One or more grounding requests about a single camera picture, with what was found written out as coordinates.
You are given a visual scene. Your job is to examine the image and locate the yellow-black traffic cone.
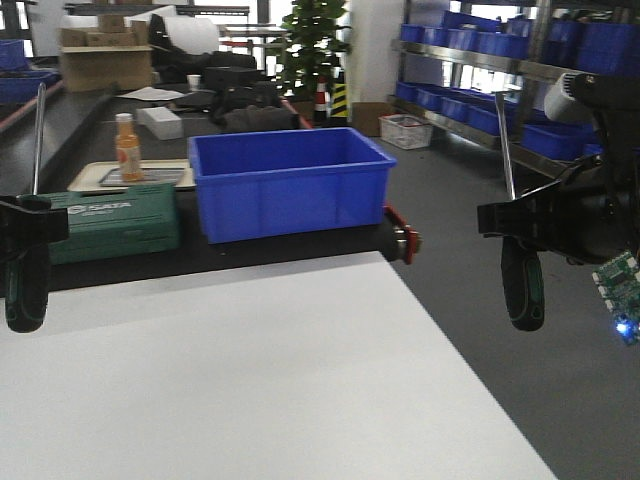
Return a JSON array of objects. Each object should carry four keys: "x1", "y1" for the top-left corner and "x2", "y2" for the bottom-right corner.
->
[{"x1": 327, "y1": 68, "x2": 348, "y2": 127}]

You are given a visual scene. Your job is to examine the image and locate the white wire basket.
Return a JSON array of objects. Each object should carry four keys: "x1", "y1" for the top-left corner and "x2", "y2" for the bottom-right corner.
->
[{"x1": 379, "y1": 114, "x2": 433, "y2": 150}]

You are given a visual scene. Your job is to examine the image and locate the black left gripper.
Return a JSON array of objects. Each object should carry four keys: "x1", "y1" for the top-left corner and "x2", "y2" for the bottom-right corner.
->
[{"x1": 1, "y1": 195, "x2": 69, "y2": 264}]

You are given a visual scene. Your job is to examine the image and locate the green circuit board right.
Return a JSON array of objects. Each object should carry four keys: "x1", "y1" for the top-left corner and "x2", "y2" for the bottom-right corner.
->
[{"x1": 592, "y1": 251, "x2": 639, "y2": 345}]

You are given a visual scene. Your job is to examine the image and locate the large blue plastic bin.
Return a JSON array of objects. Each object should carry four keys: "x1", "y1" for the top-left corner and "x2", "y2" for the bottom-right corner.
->
[{"x1": 188, "y1": 127, "x2": 396, "y2": 244}]

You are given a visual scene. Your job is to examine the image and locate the beige plastic tray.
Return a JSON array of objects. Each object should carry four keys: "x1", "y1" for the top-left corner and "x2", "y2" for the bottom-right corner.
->
[{"x1": 67, "y1": 159, "x2": 195, "y2": 194}]

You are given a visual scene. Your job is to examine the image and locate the orange juice bottle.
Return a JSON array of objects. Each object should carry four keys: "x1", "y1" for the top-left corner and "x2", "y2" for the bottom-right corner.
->
[{"x1": 115, "y1": 113, "x2": 144, "y2": 182}]

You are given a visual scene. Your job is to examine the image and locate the green potted plant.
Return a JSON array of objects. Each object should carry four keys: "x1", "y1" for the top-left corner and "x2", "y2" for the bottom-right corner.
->
[{"x1": 278, "y1": 0, "x2": 351, "y2": 100}]

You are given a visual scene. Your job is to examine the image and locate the small metal tray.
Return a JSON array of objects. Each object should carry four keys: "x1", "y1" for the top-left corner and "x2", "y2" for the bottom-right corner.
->
[{"x1": 98, "y1": 168, "x2": 185, "y2": 187}]

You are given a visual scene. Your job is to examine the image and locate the brown cardboard box on floor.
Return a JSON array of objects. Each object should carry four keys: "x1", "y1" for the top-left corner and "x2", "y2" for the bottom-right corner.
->
[{"x1": 351, "y1": 102, "x2": 395, "y2": 137}]

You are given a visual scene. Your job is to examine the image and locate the white paper cup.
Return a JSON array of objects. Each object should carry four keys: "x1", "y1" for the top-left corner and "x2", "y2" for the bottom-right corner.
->
[{"x1": 187, "y1": 74, "x2": 201, "y2": 91}]

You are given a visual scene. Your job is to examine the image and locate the red-white traffic cone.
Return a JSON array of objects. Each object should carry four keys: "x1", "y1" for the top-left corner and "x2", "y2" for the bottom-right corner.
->
[{"x1": 313, "y1": 75, "x2": 328, "y2": 126}]

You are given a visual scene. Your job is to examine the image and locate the white rectangular box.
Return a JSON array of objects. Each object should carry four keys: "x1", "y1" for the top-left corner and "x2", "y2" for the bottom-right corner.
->
[{"x1": 136, "y1": 107, "x2": 184, "y2": 140}]

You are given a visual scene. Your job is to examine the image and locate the green SATA tool case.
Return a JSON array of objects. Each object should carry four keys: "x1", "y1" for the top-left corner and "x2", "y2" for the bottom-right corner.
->
[{"x1": 46, "y1": 184, "x2": 180, "y2": 265}]

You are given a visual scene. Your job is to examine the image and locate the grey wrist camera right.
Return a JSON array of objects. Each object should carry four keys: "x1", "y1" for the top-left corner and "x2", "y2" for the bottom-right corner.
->
[{"x1": 543, "y1": 71, "x2": 604, "y2": 124}]

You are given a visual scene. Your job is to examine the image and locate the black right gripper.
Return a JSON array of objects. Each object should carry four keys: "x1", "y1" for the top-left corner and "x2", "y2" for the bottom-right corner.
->
[{"x1": 477, "y1": 152, "x2": 639, "y2": 264}]

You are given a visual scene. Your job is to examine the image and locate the large cardboard box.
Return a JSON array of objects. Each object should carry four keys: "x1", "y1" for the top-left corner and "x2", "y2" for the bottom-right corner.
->
[{"x1": 59, "y1": 46, "x2": 153, "y2": 92}]

